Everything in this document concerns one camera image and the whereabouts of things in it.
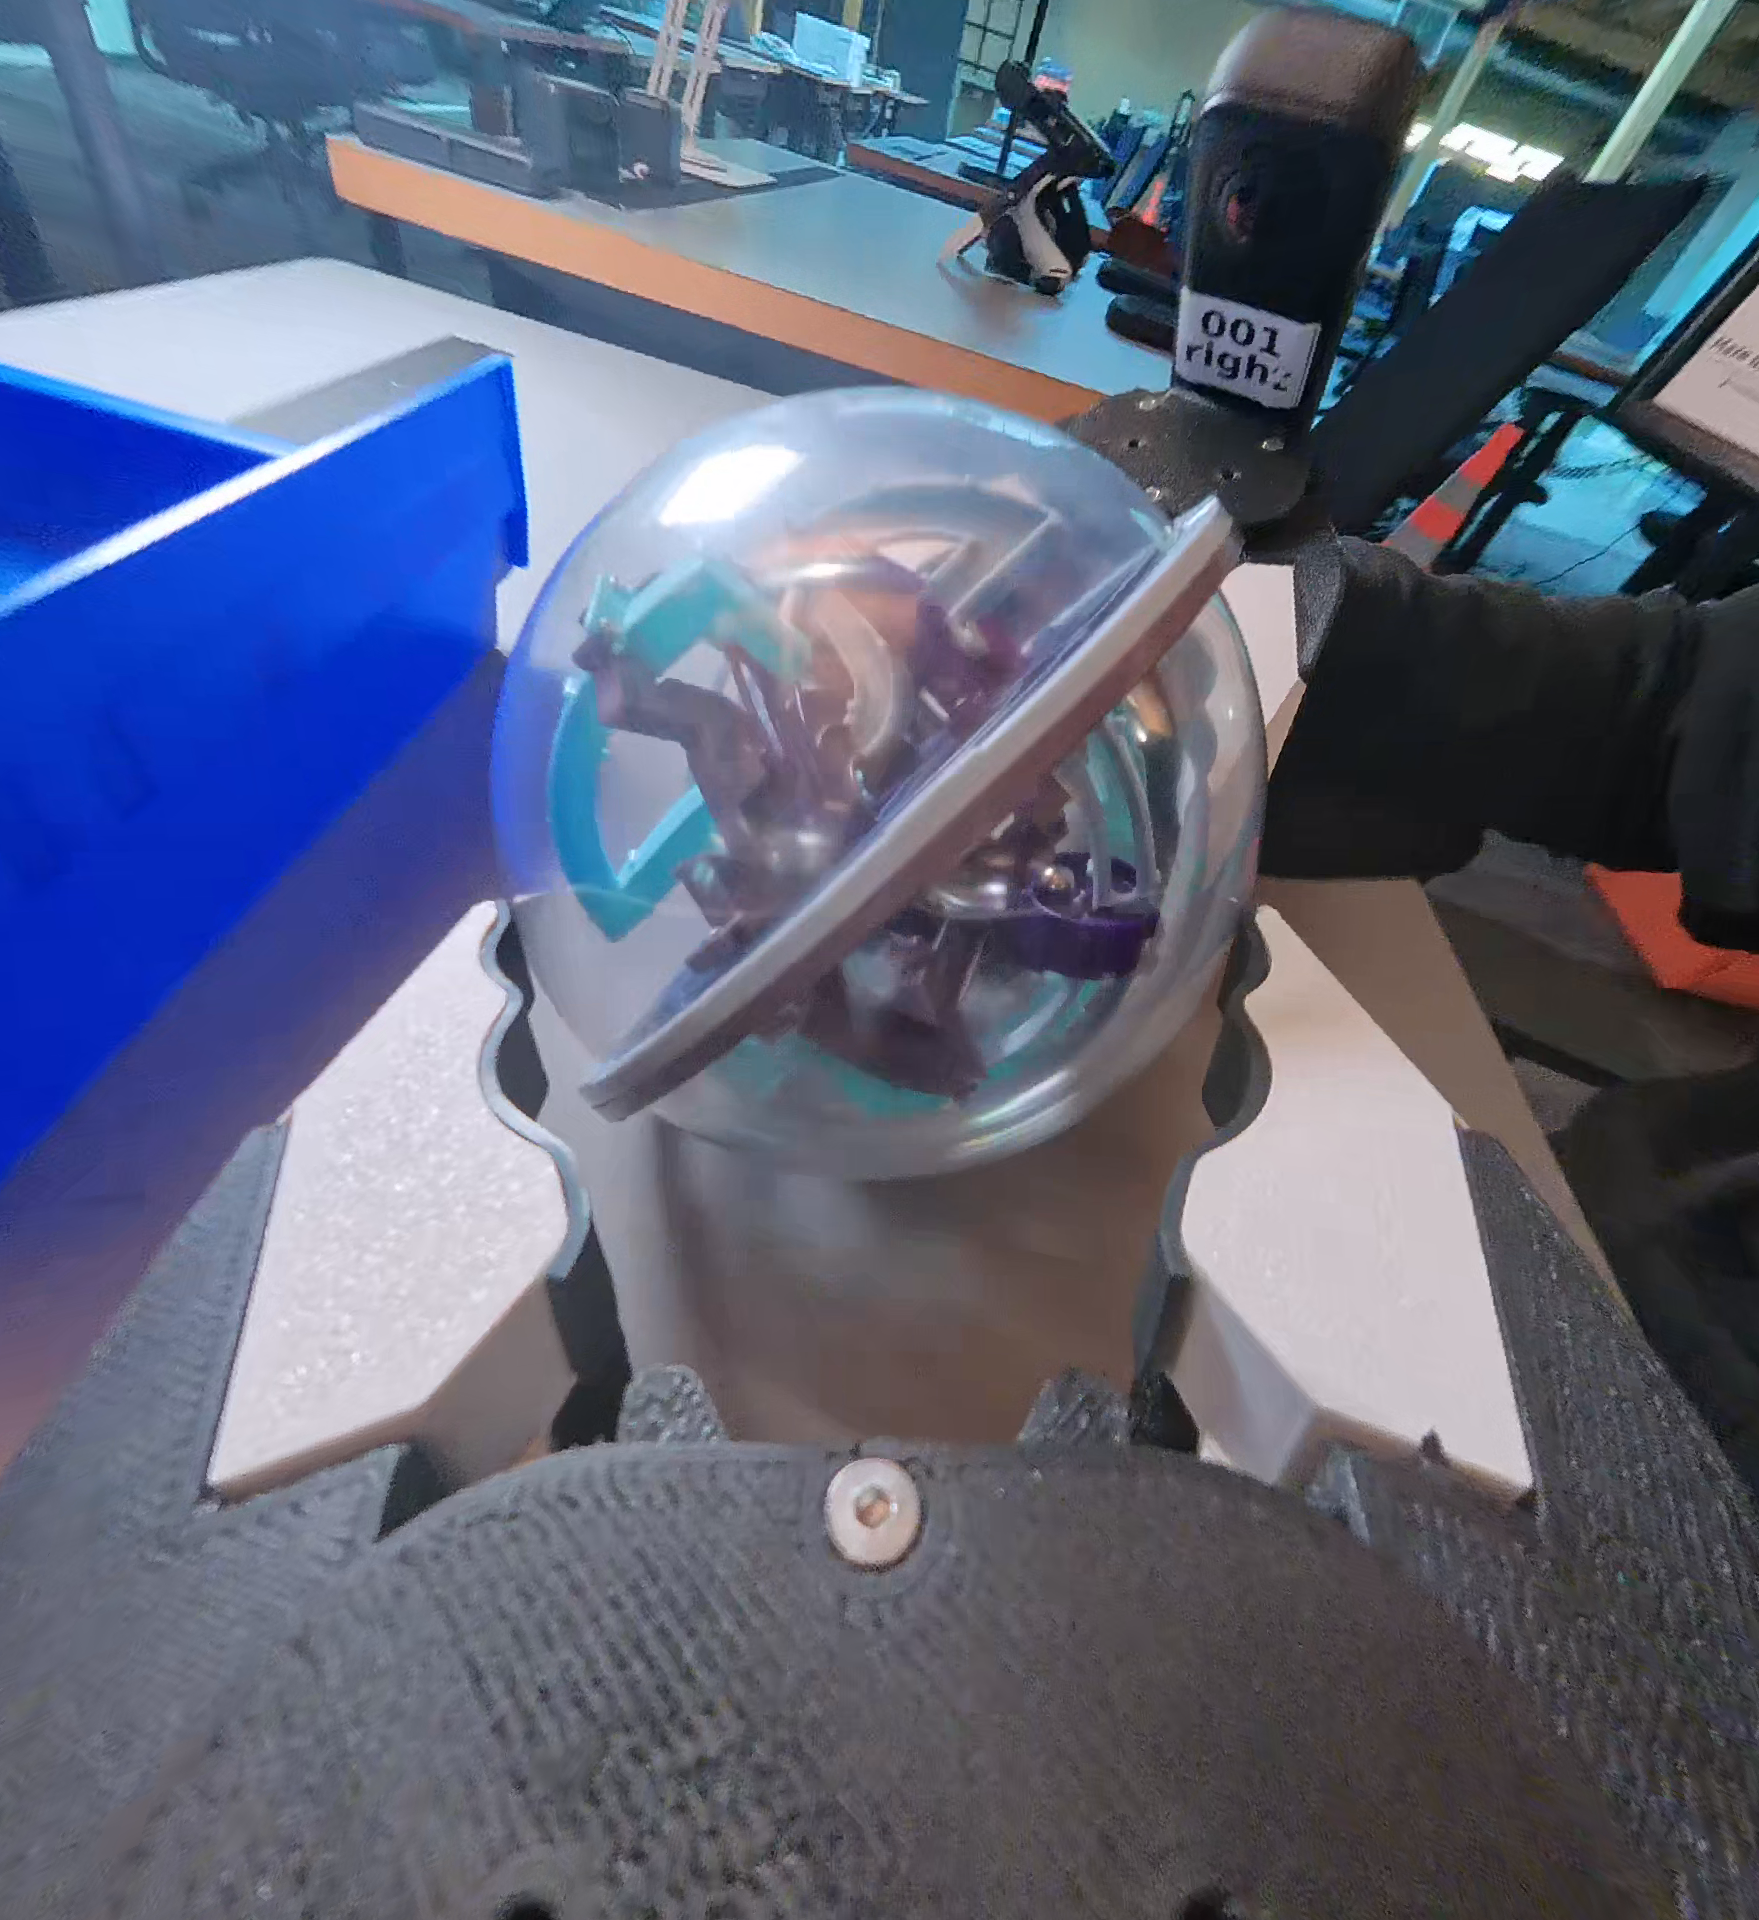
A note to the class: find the black and white marker tag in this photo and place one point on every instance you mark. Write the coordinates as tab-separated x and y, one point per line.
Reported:
1755	347

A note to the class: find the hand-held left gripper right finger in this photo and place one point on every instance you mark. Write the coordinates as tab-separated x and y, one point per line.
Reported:
1345	1245

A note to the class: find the orange fabric piece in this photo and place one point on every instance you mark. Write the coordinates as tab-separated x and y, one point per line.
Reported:
1704	947

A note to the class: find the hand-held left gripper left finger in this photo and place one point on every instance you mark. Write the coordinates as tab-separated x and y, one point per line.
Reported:
399	1245

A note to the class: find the long wooden table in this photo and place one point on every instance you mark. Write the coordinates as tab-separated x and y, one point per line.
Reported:
760	258

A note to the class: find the blue plastic bin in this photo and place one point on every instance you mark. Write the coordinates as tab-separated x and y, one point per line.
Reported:
160	721

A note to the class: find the clear plastic maze ball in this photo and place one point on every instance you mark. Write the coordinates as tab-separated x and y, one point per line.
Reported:
881	781

